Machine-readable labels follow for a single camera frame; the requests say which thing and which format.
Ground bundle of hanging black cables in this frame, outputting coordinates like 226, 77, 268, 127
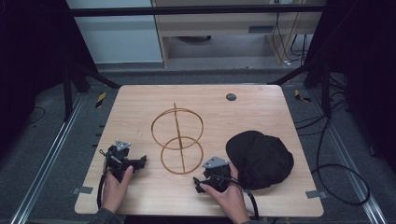
271, 0, 310, 67

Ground person's right hand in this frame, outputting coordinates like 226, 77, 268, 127
199, 162, 250, 224

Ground aluminium floor rail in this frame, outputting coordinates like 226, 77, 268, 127
9, 92, 86, 224
309, 90, 389, 224

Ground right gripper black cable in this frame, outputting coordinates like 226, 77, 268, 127
208, 174, 261, 221

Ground white cabinet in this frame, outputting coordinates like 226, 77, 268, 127
65, 0, 164, 65

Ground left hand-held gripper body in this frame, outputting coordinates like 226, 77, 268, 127
104, 139, 139, 183

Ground thin black floor cable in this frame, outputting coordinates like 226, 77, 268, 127
25, 105, 47, 126

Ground wooden ring hat stand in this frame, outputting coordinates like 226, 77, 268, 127
150, 102, 205, 175

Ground grey metal table bracket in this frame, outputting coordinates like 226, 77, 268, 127
72, 186, 94, 196
304, 189, 329, 200

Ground person's left hand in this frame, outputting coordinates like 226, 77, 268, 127
101, 165, 135, 215

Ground light wooden desk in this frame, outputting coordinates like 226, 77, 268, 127
150, 0, 328, 68

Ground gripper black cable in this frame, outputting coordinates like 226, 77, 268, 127
96, 148, 123, 210
208, 174, 261, 221

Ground yellow black striped tape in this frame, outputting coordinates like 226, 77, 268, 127
293, 89, 312, 104
94, 91, 107, 109

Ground black horizontal frame bar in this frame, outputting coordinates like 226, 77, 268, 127
66, 4, 327, 18

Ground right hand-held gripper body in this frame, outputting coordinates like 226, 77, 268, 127
201, 156, 233, 193

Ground black floor cables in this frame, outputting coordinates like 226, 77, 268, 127
294, 74, 351, 138

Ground long black looped floor cable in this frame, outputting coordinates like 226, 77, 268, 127
310, 116, 372, 207

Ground black slanted metal stand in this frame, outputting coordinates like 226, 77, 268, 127
61, 60, 121, 123
268, 59, 333, 119

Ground black curtain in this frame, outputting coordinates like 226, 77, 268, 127
306, 0, 396, 175
0, 0, 98, 160

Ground black cap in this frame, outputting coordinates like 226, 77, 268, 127
225, 130, 295, 191

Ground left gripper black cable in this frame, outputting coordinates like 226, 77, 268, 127
96, 148, 123, 210

